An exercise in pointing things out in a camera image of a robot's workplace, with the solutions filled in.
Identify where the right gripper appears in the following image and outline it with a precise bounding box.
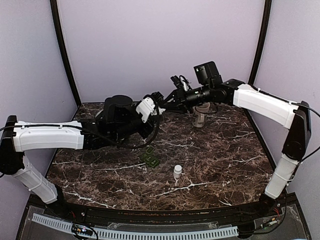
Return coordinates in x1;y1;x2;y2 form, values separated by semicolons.
163;84;212;115

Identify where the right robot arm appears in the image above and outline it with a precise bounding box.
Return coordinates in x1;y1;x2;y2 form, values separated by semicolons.
159;61;312;217

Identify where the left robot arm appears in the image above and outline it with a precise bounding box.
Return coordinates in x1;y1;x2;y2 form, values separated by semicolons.
0;92;163;218

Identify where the cream coral-print mug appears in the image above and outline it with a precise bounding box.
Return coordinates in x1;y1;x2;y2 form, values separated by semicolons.
192;103;211;128

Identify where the white pill bottle near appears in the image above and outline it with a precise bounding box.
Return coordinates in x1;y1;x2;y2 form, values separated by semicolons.
173;164;182;179

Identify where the small green circuit board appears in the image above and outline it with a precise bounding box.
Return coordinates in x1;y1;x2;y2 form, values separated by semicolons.
71;224;94;237

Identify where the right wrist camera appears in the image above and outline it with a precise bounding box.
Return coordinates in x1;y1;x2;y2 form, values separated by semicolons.
170;75;192;92

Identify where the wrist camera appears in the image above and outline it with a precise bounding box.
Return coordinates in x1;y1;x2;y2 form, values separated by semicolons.
170;75;192;92
135;92;165;124

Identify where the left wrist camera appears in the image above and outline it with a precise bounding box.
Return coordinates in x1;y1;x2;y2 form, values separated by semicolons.
135;92;165;124

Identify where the white slotted cable duct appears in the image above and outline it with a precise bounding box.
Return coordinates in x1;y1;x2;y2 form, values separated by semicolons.
31;213;239;240

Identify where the right black frame post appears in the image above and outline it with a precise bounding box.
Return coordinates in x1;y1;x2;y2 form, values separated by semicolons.
248;0;272;85

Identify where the black frame post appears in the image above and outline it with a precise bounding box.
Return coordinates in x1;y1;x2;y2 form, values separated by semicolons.
49;0;82;108
248;0;272;85

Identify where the black front table rail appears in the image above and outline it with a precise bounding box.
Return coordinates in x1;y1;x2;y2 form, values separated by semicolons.
41;186;283;227

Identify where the left black frame post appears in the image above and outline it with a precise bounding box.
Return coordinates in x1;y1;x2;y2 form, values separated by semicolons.
49;0;82;108

